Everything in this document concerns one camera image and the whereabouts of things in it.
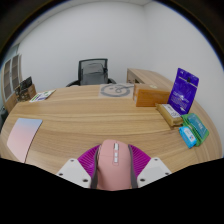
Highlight large black-topped cardboard box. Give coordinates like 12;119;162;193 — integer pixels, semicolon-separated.
19;76;37;101

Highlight wooden shelf unit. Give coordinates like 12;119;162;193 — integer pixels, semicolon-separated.
0;53;24;113

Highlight green wipes packet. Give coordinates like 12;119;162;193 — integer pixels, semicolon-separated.
180;112;210;147

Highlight blue wipes packet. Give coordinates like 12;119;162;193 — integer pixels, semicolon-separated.
178;125;198;149

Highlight purple standing pouch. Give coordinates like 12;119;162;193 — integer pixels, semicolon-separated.
167;67;200;115

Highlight tan wrapped packet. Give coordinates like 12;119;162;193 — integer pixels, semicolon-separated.
155;103;184;128

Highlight wooden side desk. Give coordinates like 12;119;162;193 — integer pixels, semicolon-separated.
126;68;174;89

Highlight pink computer mouse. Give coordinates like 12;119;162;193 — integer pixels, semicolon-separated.
96;139;134;192

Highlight pink-blue gradient mouse pad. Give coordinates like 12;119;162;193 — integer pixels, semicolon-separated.
6;117;44;164

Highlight black mesh office chair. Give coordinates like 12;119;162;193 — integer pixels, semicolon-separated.
65;58;117;88

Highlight grey round-print mat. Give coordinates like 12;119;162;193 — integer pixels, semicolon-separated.
98;83;135;99

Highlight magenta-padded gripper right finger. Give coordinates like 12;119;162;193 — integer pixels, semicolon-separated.
127;143;173;190

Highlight black leather armchair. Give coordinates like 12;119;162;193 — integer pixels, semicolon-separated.
0;108;8;130

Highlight white-green leaflet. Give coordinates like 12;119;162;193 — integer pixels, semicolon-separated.
29;89;57;103

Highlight small dark brown cardboard box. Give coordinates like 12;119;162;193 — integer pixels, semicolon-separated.
14;87;25;103

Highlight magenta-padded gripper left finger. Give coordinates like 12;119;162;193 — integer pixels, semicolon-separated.
55;144;102;190

